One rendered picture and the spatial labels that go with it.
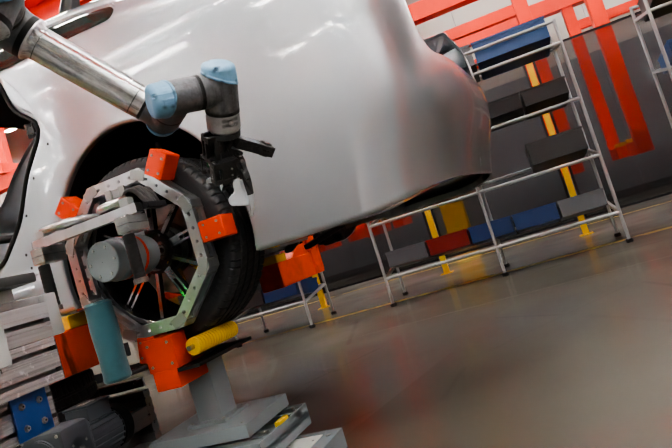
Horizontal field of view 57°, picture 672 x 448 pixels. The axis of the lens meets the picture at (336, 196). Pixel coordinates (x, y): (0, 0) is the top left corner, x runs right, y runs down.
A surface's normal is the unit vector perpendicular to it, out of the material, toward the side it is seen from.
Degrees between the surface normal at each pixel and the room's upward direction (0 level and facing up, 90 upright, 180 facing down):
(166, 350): 90
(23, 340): 90
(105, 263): 90
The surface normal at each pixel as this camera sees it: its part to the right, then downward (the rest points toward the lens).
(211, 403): -0.36, 0.04
